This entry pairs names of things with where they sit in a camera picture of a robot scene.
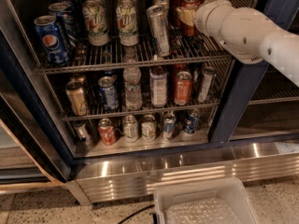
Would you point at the silver slim can behind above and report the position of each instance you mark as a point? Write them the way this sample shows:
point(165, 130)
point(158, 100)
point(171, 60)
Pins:
point(164, 3)

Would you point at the middle wire shelf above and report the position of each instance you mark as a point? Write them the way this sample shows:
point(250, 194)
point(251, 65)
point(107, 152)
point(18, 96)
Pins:
point(222, 67)

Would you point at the red can middle shelf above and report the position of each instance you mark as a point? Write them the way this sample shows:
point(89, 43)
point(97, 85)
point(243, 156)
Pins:
point(183, 88)

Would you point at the white plastic bin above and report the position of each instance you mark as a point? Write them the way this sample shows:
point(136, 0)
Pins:
point(218, 201)

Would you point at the white green can bottom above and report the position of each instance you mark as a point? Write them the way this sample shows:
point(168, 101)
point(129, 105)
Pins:
point(148, 128)

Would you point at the blue pepsi can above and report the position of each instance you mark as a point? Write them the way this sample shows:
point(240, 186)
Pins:
point(191, 121)
point(52, 37)

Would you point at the silver slim can middle shelf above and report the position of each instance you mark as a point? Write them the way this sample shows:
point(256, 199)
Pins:
point(206, 82)

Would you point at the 7up can right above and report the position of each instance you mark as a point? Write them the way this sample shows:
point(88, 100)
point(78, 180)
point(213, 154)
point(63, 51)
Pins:
point(127, 23)

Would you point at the blue silver can bottom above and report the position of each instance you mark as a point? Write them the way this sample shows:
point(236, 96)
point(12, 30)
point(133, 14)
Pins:
point(169, 125)

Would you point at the blue pepsi can bottom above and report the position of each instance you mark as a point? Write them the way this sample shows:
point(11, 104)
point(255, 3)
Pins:
point(191, 121)

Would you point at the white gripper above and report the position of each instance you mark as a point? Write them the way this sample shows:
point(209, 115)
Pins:
point(203, 19)

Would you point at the wire shelf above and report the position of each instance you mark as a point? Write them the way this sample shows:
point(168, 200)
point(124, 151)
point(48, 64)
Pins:
point(222, 67)
point(198, 49)

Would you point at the blue can second row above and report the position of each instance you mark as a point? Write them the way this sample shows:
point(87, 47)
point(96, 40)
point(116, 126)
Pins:
point(64, 13)

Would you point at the red can bottom shelf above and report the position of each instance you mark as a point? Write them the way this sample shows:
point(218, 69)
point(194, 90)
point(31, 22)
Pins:
point(106, 131)

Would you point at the red coke can top shelf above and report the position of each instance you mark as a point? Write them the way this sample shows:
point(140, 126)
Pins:
point(189, 30)

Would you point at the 7up can left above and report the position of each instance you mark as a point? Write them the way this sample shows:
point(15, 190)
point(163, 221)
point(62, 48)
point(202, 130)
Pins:
point(95, 23)

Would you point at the open fridge door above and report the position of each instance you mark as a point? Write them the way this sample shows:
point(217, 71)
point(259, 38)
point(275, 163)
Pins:
point(29, 141)

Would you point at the clear water bottle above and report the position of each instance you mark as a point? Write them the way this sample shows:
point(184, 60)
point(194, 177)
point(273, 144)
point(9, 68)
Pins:
point(132, 77)

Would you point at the silver slim can front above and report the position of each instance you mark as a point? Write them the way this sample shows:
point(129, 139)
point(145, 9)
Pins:
point(158, 24)

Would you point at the top wire shelf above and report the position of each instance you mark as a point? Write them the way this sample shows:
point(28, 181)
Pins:
point(198, 49)

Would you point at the gold can middle shelf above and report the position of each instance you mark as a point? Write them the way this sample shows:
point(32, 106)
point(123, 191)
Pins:
point(77, 98)

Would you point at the white can bottom shelf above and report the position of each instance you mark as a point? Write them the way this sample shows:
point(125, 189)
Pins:
point(130, 128)

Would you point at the silver slim can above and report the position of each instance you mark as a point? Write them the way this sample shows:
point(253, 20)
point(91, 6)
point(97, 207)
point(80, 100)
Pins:
point(164, 3)
point(158, 24)

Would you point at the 7up can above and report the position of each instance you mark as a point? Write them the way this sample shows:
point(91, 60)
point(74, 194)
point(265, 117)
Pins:
point(127, 23)
point(95, 23)

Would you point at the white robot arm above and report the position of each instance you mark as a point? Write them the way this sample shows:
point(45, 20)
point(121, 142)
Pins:
point(247, 34)

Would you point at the silver can bottom left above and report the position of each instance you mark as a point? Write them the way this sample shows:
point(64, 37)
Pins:
point(82, 132)

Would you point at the blue can middle shelf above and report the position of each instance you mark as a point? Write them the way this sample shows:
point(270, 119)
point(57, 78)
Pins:
point(108, 93)

